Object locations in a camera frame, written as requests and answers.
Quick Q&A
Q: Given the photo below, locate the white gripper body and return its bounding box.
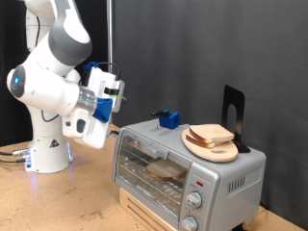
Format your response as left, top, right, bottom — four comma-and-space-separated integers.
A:
72, 65, 126, 150

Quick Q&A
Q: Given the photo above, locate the blue mounted wrist camera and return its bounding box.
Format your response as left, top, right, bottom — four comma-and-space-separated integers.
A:
91, 79, 125, 124

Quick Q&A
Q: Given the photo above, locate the oval wooden cutting board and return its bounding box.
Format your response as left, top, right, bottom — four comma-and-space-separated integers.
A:
181, 128, 240, 164

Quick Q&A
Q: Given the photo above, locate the silver toaster oven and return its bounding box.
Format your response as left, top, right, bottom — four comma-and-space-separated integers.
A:
112, 116, 268, 231

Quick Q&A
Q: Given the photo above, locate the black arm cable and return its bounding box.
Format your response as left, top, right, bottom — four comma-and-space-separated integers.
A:
34, 15, 121, 123

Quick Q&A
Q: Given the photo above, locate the silver oven timer knob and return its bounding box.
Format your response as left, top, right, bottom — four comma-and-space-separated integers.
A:
181, 215, 199, 231

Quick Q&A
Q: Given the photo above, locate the blue cable clip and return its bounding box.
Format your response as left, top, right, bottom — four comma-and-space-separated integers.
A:
83, 61, 101, 72

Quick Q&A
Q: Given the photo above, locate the tan bread slice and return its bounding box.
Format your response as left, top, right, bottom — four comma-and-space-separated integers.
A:
188, 123, 235, 144
185, 134, 225, 149

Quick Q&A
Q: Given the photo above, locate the dark grey backdrop panel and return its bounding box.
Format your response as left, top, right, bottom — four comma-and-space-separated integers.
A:
113, 0, 308, 230

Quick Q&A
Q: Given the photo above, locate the white bread slice brown crust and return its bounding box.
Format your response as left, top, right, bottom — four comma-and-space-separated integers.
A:
145, 158, 189, 183

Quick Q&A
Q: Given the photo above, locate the wire oven rack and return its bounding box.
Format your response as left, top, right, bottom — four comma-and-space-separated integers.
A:
119, 158, 189, 206

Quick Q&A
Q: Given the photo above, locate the metal spatula with blue block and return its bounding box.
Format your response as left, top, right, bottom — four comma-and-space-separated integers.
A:
149, 109, 193, 131

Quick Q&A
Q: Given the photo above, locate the black base cable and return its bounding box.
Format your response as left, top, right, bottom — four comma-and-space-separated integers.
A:
0, 157, 27, 164

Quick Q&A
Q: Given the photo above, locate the black backdrop curtain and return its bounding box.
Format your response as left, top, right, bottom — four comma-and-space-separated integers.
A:
0, 0, 110, 147

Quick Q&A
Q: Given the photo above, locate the wooden box under oven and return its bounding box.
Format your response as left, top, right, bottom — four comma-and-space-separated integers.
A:
118, 187, 176, 231

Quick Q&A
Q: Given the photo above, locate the base cable with silver connector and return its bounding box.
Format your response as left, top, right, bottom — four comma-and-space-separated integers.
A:
0, 147, 32, 158

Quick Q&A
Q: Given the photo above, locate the silver oven temperature knob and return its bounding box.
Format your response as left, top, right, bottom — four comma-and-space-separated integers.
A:
186, 192, 203, 210

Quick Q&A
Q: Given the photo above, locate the vertical metal pole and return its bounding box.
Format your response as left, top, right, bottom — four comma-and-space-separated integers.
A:
106, 0, 115, 75

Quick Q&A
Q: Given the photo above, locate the black metal bookend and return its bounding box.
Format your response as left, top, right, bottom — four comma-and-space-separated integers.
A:
220, 84, 251, 154

